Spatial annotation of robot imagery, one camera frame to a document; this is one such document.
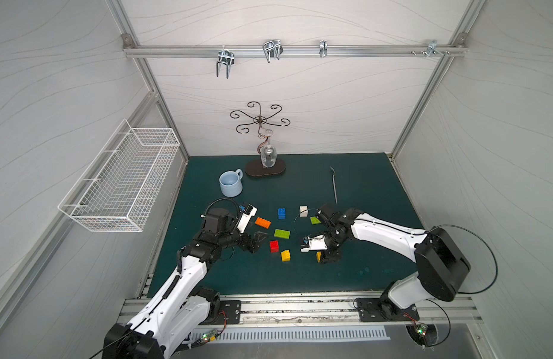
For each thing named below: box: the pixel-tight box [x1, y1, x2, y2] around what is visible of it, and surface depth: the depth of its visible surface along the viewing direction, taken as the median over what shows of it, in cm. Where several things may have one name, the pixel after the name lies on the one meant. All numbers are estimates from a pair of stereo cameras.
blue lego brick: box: [277, 207, 287, 220], surface depth 97 cm
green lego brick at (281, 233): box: [274, 228, 291, 240], surface depth 93 cm
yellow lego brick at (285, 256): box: [280, 249, 291, 262], surface depth 86 cm
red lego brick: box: [269, 240, 279, 253], surface depth 88 cm
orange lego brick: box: [254, 216, 272, 229], surface depth 98 cm
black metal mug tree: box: [229, 100, 291, 177], surface depth 95 cm
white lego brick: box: [299, 205, 308, 217], surface depth 98 cm
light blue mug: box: [218, 169, 244, 198], surface depth 105 cm
